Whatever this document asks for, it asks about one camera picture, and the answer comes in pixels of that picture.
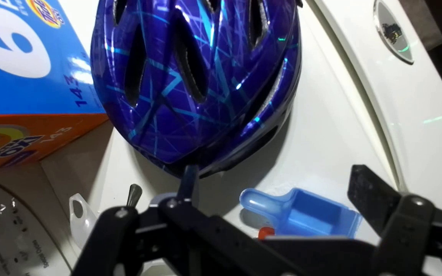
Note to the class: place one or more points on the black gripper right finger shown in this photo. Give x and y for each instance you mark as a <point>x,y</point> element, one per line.
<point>414,230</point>

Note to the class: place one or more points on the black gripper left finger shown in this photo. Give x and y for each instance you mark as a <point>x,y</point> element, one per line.
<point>206,239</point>

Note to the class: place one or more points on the blue bicycle helmet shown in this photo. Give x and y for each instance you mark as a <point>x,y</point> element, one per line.
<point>195,76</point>

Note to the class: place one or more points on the white washing machine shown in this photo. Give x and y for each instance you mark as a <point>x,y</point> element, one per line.
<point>333,132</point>

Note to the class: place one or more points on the small orange object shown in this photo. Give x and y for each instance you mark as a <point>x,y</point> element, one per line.
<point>265,233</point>

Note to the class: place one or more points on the blue plastic scoop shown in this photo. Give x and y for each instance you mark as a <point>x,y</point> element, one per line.
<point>307,214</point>

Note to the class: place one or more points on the blue detergent box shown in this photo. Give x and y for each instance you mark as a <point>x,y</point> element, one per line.
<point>21,76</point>

